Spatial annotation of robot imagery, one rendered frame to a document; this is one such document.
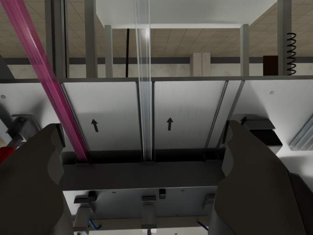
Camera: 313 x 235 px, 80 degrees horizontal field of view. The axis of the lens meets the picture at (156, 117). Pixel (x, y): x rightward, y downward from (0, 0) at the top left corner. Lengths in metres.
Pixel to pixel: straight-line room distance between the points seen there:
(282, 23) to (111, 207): 0.75
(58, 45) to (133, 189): 0.39
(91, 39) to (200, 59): 2.94
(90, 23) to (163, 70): 2.99
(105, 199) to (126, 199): 0.04
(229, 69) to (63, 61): 3.59
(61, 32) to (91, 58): 0.14
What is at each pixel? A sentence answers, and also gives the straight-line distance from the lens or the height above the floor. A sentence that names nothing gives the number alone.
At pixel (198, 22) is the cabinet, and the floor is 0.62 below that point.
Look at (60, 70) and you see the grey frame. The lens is 0.54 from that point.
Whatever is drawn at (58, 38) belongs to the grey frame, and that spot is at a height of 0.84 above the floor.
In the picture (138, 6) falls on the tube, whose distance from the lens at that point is 0.19.
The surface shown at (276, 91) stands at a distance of 0.29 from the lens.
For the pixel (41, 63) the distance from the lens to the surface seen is 0.23.
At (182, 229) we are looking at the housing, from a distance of 0.45.
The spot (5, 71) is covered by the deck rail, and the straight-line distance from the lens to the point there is 0.33.
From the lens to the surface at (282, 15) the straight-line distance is 0.82.
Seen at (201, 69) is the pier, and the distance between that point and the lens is 3.48.
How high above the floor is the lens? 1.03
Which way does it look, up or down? 1 degrees up
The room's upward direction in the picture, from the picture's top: 179 degrees clockwise
